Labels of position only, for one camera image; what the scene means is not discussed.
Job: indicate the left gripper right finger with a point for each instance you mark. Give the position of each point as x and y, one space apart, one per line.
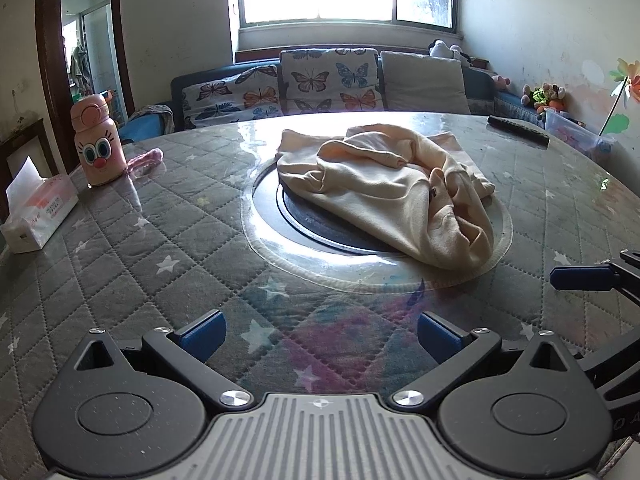
519 410

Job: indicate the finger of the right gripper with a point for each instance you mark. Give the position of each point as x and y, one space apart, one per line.
582 277

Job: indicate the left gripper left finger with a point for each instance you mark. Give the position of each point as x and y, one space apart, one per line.
132 408

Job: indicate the cream sweatshirt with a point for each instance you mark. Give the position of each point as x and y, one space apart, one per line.
422 195

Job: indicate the clear plastic storage box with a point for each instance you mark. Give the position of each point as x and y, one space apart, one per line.
597 148

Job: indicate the black remote control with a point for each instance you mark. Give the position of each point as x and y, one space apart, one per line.
524 131

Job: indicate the plush toys pile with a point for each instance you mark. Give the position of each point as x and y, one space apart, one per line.
543 97

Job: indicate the colourful paper pinwheel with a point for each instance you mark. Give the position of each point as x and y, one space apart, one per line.
625 92

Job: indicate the dark blue sofa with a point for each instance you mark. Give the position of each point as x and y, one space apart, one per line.
480 89

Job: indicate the tissue pack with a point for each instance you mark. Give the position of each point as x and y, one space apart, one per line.
37 207

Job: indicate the black round induction plate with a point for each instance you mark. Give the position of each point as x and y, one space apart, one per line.
325 228

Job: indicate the pink cartoon water bottle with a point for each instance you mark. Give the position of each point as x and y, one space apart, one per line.
97 141

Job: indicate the plain beige cushion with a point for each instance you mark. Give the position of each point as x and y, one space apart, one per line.
420 83

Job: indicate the white plush toy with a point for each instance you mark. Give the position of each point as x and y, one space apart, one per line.
439 49

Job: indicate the blue chair with cloth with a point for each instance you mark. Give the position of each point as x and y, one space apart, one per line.
147 123

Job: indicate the middle butterfly cushion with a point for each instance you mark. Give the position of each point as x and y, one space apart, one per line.
330 80

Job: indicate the butterfly cushion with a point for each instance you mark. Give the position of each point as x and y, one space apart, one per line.
250 95
330 80

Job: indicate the left butterfly cushion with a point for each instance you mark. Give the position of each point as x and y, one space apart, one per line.
250 95

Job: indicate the dark wooden door frame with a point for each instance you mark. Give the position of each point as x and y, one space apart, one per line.
50 48

